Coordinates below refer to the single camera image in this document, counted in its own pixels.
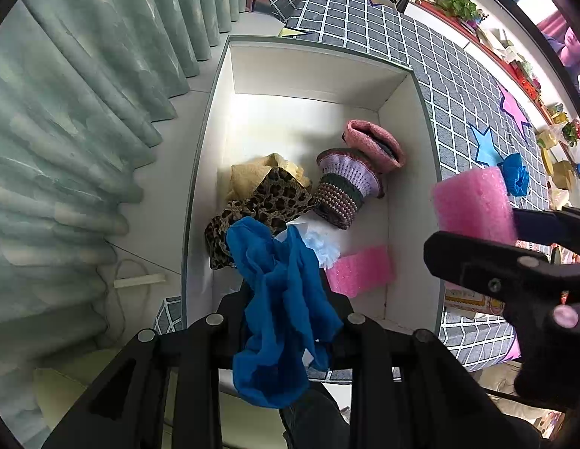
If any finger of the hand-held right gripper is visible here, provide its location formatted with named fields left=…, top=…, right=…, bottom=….
left=423, top=231, right=571, bottom=302
left=512, top=205, right=580, bottom=263

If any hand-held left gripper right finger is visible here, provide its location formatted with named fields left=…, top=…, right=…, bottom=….
left=324, top=275, right=529, bottom=449

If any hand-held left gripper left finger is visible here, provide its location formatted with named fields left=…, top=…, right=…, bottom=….
left=42, top=283, right=250, bottom=449

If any pink foam block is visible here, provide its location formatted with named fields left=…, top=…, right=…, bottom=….
left=431, top=167, right=519, bottom=244
left=325, top=244, right=394, bottom=297

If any large blue cloth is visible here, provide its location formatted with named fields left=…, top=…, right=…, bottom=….
left=225, top=216, right=344, bottom=409

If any leopard print cloth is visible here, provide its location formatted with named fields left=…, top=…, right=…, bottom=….
left=204, top=166, right=319, bottom=271

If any purple striped knit hat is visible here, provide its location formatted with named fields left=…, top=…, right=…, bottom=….
left=313, top=147, right=386, bottom=230

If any beige knit cloth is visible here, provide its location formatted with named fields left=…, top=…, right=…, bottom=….
left=224, top=152, right=314, bottom=202

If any white box with grey rim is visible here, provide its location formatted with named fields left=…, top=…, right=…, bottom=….
left=180, top=34, right=446, bottom=333

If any printed paper packet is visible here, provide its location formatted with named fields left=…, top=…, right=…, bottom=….
left=443, top=284, right=507, bottom=320

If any small blue cloth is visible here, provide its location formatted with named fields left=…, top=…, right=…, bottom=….
left=498, top=153, right=531, bottom=197

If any tan woven basket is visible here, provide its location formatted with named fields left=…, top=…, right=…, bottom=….
left=552, top=161, right=580, bottom=190

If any white power strip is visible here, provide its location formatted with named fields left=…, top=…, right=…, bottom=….
left=113, top=274, right=167, bottom=289

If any white fluffy puff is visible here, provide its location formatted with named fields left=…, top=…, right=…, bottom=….
left=301, top=227, right=342, bottom=269

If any red flower plant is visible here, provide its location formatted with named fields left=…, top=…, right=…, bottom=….
left=561, top=119, right=580, bottom=147

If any row of colourful packets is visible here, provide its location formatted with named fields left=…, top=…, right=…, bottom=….
left=463, top=19, right=553, bottom=104

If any pink knit hat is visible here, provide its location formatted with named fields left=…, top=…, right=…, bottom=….
left=341, top=119, right=407, bottom=174

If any red edged shelf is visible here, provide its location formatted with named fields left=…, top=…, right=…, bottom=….
left=412, top=0, right=564, bottom=128

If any pale green curtain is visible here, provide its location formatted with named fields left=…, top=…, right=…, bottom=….
left=0, top=0, right=253, bottom=431

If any white power cable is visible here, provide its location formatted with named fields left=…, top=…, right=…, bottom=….
left=97, top=257, right=152, bottom=344

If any wall screen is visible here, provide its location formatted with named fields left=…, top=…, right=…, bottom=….
left=485, top=0, right=580, bottom=119

